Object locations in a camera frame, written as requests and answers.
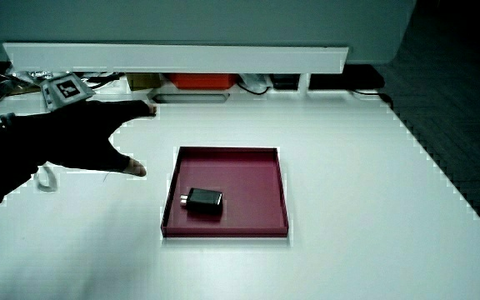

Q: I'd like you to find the person's left hand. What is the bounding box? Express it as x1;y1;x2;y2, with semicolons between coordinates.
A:
2;73;158;178

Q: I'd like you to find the black charger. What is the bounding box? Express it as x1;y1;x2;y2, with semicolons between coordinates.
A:
179;187;224;213

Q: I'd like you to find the dark red square plate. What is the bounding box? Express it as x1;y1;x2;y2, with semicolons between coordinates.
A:
160;146;290;239

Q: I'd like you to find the olive brown box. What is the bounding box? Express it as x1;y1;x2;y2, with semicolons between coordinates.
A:
125;72;163;92

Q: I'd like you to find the orange box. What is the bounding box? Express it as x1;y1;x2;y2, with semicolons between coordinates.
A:
167;73;238;91

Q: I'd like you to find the white plastic bag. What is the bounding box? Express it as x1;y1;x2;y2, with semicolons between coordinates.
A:
237;73;273;95

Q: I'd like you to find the small black box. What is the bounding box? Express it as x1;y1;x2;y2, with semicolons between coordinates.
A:
270;73;300;91

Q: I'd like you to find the white strap loop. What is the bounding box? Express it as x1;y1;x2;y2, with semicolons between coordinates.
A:
34;163;59;193

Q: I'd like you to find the white shelf rail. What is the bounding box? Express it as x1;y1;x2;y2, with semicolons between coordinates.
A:
2;42;350;75

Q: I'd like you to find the black cable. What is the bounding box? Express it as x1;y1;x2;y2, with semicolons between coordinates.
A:
347;88;394;110

